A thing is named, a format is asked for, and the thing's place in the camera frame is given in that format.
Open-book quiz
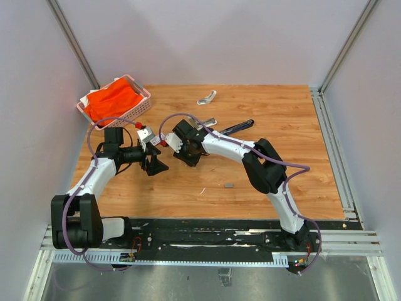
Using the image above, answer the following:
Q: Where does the grey white stapler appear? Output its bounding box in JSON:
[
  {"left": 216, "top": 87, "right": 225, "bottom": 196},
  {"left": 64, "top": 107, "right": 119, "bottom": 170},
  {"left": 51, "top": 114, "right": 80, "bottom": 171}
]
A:
[{"left": 187, "top": 117, "right": 217, "bottom": 129}]

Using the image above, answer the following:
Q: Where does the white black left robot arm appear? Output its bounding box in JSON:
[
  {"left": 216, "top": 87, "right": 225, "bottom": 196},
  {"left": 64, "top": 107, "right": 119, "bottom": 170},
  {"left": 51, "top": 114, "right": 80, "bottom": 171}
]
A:
[{"left": 51, "top": 127, "right": 168, "bottom": 251}]

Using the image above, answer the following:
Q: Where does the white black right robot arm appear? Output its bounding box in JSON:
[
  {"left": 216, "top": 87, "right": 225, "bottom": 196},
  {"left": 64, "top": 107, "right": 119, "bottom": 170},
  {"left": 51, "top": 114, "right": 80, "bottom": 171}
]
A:
[{"left": 173, "top": 120, "right": 310, "bottom": 251}]

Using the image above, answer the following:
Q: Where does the orange cloth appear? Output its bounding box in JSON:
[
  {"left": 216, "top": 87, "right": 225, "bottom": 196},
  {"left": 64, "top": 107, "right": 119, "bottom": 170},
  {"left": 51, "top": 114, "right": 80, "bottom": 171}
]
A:
[{"left": 82, "top": 78, "right": 143, "bottom": 122}]

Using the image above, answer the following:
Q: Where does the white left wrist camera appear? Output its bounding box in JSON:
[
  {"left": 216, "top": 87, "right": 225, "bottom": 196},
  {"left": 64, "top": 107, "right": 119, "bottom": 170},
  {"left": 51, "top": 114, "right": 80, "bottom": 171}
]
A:
[{"left": 137, "top": 127, "right": 155, "bottom": 151}]

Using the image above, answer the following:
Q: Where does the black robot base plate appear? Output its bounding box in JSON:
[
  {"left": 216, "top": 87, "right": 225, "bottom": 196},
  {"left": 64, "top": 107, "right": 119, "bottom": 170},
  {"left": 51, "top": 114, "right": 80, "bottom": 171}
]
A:
[{"left": 96, "top": 216, "right": 336, "bottom": 261}]

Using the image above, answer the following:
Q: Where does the grey slotted cable duct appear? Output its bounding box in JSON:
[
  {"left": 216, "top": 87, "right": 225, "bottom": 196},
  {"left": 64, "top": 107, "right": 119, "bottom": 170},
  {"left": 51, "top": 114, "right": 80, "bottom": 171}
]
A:
[{"left": 51, "top": 250, "right": 289, "bottom": 268}]

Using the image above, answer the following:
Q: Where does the left aluminium frame post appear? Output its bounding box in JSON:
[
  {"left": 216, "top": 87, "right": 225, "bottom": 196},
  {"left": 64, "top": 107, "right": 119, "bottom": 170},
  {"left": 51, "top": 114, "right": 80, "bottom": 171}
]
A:
[{"left": 45, "top": 0, "right": 100, "bottom": 88}]

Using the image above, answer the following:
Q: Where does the aluminium frame post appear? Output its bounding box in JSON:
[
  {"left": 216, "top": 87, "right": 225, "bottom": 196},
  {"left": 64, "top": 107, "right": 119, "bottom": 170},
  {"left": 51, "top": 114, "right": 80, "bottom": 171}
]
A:
[
  {"left": 318, "top": 0, "right": 381, "bottom": 95},
  {"left": 45, "top": 0, "right": 100, "bottom": 88}
]

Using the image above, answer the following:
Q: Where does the right aluminium frame post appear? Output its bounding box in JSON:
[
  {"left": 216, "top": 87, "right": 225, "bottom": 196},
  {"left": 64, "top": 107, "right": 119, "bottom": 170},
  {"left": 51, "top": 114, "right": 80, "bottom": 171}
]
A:
[{"left": 318, "top": 0, "right": 381, "bottom": 95}]

